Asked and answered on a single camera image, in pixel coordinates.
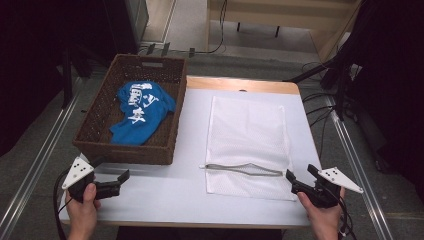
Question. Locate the person's right hand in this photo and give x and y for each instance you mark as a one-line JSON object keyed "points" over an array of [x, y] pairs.
{"points": [[325, 218]]}

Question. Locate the white mesh laundry bag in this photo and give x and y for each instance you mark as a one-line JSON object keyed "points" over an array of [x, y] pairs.
{"points": [[246, 133]]}

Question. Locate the wooden table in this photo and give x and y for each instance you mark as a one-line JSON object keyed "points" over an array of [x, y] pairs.
{"points": [[240, 85]]}

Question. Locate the light wooden bench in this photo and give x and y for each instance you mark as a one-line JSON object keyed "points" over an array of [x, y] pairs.
{"points": [[333, 36]]}

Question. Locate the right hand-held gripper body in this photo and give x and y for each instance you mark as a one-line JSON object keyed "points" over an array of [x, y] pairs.
{"points": [[336, 178]]}

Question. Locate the grey cabinet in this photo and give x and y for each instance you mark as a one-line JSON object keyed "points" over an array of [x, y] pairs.
{"points": [[136, 20]]}

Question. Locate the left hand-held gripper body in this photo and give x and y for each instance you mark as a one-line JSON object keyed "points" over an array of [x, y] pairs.
{"points": [[78, 171]]}

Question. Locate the person's left hand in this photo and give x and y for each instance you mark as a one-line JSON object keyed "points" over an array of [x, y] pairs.
{"points": [[81, 213]]}

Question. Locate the metal floor rail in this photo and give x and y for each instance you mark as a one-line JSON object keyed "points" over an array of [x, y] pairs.
{"points": [[40, 153], [360, 166]]}

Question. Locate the dark curtain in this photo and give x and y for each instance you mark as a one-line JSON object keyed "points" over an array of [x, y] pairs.
{"points": [[393, 83], [30, 66]]}

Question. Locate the blue printed t-shirt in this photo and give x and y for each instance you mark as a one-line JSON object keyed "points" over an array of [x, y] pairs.
{"points": [[143, 113]]}

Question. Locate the brown wicker basket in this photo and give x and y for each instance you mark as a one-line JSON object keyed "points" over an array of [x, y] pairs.
{"points": [[100, 133]]}

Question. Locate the white table cover sheet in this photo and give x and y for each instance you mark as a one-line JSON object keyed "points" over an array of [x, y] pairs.
{"points": [[166, 200]]}

